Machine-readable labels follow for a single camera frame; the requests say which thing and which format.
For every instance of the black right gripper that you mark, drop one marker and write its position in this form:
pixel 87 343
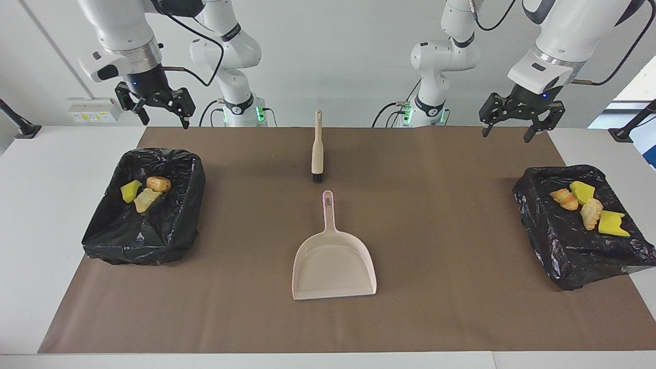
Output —
pixel 154 92

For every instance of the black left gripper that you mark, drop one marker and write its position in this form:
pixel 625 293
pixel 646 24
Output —
pixel 528 102

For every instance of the brown fried nugget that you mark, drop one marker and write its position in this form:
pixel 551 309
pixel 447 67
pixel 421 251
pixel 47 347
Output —
pixel 158 184

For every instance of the small yellow sponge piece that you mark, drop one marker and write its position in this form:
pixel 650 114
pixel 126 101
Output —
pixel 130 191

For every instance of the striped croissant bread piece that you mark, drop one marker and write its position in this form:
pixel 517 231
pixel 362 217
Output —
pixel 146 200

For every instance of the narrow tan fried chip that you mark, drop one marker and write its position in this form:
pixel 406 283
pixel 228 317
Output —
pixel 565 199

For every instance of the yellow sponge with green scrub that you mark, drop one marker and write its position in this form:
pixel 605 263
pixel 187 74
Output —
pixel 582 192

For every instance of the wide tan fried chip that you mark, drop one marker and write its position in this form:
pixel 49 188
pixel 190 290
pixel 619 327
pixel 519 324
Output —
pixel 591 212

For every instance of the plain yellow sponge piece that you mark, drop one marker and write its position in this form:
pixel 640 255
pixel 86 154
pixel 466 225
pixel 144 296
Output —
pixel 612 224

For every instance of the beige plastic dustpan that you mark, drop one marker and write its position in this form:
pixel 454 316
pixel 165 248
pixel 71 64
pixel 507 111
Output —
pixel 333 266

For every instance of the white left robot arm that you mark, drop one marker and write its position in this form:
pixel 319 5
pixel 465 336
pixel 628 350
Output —
pixel 564 31

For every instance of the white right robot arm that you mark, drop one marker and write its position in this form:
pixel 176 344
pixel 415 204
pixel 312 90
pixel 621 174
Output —
pixel 123 31

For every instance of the black-lined trash bin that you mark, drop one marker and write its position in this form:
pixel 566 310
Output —
pixel 154 236
pixel 579 256

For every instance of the brown table mat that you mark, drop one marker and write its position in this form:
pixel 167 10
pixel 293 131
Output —
pixel 307 318

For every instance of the white wall socket box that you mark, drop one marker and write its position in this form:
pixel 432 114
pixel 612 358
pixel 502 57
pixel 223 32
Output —
pixel 92 110

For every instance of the black camera stand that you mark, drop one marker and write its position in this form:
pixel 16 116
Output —
pixel 622 134
pixel 25 130

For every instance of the thin white wall conduit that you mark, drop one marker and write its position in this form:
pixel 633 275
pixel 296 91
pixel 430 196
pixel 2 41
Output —
pixel 58 51

